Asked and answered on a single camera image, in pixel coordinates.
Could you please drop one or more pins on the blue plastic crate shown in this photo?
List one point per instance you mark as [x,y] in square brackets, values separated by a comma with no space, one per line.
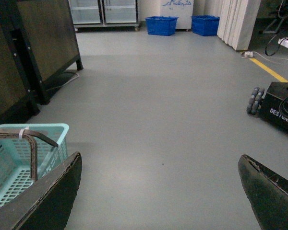
[160,25]
[205,25]

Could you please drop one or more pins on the glass door refrigerator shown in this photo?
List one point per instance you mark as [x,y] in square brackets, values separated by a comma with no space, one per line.
[105,13]

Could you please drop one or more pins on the light blue plastic basket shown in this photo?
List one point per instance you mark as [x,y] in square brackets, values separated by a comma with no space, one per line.
[15,157]

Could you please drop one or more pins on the blue plastic crate right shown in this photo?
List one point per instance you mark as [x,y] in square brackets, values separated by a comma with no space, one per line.
[205,25]

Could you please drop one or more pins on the white power strip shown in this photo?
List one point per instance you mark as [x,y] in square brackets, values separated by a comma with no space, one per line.
[247,54]

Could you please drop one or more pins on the grey omni wheel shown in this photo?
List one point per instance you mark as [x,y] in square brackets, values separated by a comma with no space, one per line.
[255,100]

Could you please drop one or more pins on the blue plastic crate left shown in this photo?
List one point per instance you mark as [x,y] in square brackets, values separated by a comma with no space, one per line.
[160,25]

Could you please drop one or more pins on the white folding partition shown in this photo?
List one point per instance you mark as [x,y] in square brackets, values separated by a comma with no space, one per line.
[237,20]

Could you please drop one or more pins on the dark wooden display stand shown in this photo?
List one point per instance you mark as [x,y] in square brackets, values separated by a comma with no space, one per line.
[37,44]

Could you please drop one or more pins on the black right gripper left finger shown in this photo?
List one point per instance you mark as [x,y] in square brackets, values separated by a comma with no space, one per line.
[47,204]

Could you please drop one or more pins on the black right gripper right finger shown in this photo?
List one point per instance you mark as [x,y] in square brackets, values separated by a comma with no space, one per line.
[267,193]

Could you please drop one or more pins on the brown basket handle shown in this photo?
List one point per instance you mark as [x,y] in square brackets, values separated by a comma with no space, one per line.
[29,136]

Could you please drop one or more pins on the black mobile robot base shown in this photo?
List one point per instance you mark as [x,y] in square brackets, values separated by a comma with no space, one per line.
[274,108]

